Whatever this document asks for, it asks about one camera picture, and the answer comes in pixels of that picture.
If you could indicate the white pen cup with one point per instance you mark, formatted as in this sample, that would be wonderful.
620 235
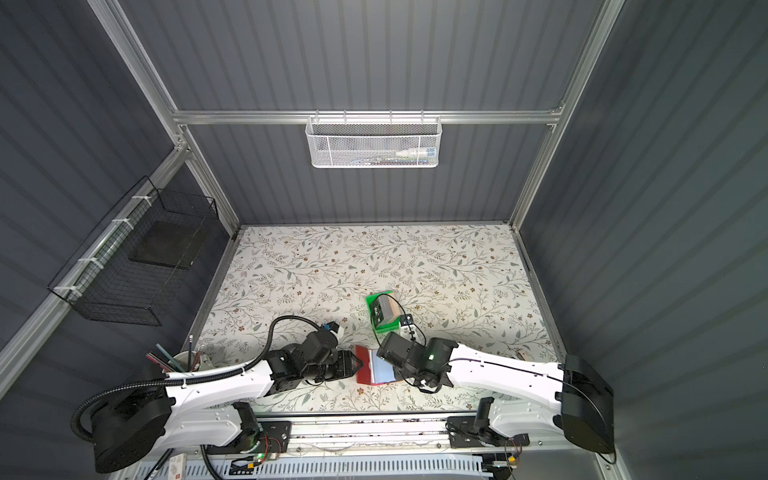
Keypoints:
187 360

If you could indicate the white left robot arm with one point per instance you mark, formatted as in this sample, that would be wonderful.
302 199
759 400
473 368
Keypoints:
159 411

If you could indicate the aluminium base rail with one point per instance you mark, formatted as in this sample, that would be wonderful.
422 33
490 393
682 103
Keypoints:
403 432

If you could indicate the white tube in basket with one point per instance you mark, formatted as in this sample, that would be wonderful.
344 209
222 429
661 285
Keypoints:
418 153

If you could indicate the white wire mesh basket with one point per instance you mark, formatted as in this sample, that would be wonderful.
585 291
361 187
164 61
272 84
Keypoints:
348 145

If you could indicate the green card tray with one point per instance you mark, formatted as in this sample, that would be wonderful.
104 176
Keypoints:
381 329

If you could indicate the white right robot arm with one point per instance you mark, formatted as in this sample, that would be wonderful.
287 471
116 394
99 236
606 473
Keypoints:
570 397

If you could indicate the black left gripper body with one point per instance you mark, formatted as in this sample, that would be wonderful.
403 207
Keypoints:
331 370

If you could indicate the black wire basket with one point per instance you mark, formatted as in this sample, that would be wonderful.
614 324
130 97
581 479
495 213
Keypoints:
132 272

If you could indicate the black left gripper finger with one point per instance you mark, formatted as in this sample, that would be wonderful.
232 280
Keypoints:
347 370
347 357

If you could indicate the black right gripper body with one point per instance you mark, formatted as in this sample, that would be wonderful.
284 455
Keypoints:
411 374

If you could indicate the red card holder wallet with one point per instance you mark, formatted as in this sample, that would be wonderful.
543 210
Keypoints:
375 371

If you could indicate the white slotted cable duct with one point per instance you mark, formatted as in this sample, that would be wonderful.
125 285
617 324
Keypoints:
438 466

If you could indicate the stack of cards in tray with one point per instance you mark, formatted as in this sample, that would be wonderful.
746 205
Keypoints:
384 309

